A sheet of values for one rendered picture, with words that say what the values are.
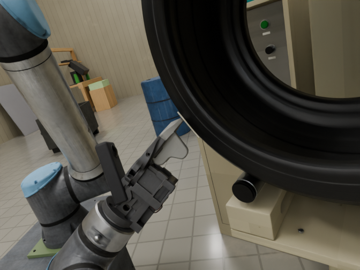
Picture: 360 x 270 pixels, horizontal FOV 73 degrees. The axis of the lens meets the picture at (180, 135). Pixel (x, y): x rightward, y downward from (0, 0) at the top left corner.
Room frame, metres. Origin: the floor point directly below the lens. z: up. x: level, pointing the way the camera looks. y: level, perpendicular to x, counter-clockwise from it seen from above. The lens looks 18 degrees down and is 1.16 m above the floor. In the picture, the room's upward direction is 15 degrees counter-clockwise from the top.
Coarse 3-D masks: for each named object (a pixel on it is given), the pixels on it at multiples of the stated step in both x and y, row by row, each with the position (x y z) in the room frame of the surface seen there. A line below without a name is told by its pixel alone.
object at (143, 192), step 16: (128, 176) 0.38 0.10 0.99; (144, 176) 0.38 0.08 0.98; (160, 176) 0.38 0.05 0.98; (128, 192) 0.39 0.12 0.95; (144, 192) 0.37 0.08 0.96; (160, 192) 0.37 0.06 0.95; (112, 208) 0.38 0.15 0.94; (128, 208) 0.40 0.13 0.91; (144, 208) 0.38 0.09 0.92; (160, 208) 0.37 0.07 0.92; (128, 224) 0.37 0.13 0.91; (144, 224) 0.38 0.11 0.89
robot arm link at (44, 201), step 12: (48, 168) 0.85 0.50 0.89; (60, 168) 0.84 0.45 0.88; (24, 180) 0.82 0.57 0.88; (36, 180) 0.78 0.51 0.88; (48, 180) 0.79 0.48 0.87; (60, 180) 0.81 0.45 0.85; (24, 192) 0.78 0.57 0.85; (36, 192) 0.77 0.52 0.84; (48, 192) 0.78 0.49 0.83; (60, 192) 0.78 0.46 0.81; (72, 192) 0.79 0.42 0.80; (36, 204) 0.77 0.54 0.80; (48, 204) 0.77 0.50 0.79; (60, 204) 0.78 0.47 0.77; (72, 204) 0.81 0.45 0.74; (36, 216) 0.79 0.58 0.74; (48, 216) 0.77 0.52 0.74; (60, 216) 0.78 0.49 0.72
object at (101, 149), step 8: (104, 144) 0.42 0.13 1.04; (112, 144) 0.45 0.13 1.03; (96, 152) 0.42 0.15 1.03; (104, 152) 0.42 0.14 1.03; (112, 152) 0.43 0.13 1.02; (104, 160) 0.41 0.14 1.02; (112, 160) 0.41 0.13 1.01; (120, 160) 0.45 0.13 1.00; (104, 168) 0.41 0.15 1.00; (112, 168) 0.40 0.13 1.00; (120, 168) 0.42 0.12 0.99; (112, 176) 0.40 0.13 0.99; (120, 176) 0.40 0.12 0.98; (112, 184) 0.39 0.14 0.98; (120, 184) 0.39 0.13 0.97; (112, 192) 0.39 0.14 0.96; (120, 192) 0.39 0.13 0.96; (120, 200) 0.38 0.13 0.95
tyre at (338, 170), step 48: (144, 0) 0.42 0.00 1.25; (192, 0) 0.58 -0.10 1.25; (240, 0) 0.60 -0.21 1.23; (192, 48) 0.56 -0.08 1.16; (240, 48) 0.61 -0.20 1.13; (192, 96) 0.38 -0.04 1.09; (240, 96) 0.59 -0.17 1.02; (288, 96) 0.55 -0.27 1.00; (240, 144) 0.34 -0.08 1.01; (288, 144) 0.46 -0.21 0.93; (336, 144) 0.44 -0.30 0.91; (336, 192) 0.26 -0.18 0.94
